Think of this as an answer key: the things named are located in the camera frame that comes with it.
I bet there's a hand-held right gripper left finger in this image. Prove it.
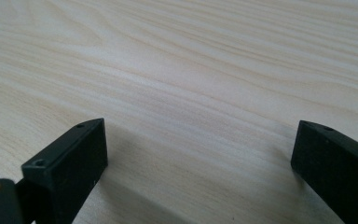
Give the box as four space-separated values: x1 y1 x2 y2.
15 118 109 224

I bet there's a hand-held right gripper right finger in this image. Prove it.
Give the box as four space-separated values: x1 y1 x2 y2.
290 119 358 224

